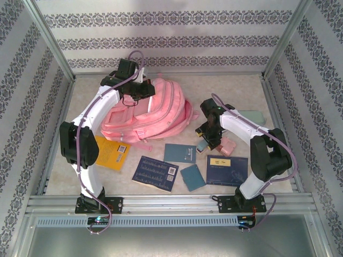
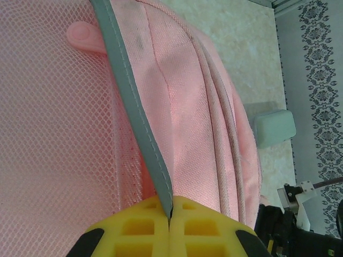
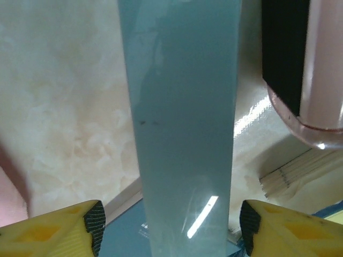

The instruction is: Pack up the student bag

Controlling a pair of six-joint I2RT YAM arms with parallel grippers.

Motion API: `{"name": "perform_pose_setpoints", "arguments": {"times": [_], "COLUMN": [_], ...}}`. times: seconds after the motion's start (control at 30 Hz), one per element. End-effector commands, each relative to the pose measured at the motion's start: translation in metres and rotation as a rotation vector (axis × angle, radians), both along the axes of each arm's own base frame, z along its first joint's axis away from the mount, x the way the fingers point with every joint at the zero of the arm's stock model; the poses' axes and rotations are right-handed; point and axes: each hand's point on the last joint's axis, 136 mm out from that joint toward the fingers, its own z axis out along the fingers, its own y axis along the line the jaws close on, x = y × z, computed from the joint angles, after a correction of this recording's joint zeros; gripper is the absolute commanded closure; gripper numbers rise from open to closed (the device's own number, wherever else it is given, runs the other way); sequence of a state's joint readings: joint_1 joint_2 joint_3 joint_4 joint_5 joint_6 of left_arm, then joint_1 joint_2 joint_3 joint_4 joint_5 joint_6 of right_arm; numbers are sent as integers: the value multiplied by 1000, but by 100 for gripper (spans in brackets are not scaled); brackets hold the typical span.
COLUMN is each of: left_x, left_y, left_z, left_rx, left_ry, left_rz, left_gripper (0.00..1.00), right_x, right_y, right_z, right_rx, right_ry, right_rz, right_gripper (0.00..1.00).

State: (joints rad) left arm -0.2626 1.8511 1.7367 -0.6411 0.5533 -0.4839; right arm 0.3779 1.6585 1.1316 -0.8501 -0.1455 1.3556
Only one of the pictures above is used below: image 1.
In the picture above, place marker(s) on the small pale blue box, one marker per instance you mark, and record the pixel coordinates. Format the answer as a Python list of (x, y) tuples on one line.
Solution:
[(201, 146)]

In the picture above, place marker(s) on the teal notebook with barcode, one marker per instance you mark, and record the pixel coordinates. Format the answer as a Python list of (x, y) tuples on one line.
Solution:
[(179, 154)]

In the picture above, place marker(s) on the pink school backpack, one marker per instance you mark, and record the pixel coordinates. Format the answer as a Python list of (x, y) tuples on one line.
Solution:
[(160, 112)]

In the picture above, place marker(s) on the dark blue book QR codes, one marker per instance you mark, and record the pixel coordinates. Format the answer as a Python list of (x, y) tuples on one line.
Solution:
[(155, 174)]

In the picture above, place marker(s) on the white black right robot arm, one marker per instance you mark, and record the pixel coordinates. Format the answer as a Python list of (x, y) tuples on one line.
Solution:
[(241, 125)]

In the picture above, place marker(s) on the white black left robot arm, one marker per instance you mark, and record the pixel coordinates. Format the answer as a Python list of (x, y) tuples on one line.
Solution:
[(104, 107)]

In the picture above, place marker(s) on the pink pencil box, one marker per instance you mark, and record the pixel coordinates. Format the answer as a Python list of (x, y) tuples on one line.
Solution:
[(228, 146)]

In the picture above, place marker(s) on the dark blue book yellow label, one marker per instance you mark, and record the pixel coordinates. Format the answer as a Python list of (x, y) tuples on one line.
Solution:
[(227, 170)]

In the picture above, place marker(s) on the plain small teal notebook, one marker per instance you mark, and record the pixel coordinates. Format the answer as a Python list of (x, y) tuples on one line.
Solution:
[(193, 178)]

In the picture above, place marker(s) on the mint green pencil case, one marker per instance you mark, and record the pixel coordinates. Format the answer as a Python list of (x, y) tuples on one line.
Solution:
[(254, 116)]

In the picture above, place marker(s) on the small controller board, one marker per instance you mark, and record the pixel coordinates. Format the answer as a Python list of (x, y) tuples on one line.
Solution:
[(245, 222), (98, 220)]

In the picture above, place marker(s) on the grey metal panel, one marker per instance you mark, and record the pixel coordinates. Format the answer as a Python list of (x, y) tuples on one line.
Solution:
[(171, 243)]

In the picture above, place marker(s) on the thin aluminium wall rail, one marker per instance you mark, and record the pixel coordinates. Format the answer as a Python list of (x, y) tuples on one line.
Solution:
[(187, 73)]

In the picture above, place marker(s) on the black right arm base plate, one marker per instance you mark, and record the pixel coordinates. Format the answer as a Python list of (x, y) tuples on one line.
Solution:
[(225, 204)]

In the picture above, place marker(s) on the wide grooved aluminium rail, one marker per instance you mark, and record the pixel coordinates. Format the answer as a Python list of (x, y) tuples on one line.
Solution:
[(171, 203)]

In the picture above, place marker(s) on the aluminium side rail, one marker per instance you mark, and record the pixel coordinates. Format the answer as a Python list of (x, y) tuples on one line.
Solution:
[(57, 139), (284, 139)]

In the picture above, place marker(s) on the aluminium corner post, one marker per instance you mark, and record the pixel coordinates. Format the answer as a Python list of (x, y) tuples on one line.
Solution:
[(48, 37), (286, 37)]

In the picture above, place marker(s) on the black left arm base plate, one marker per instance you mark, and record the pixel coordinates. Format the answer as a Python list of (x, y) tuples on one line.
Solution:
[(115, 204)]

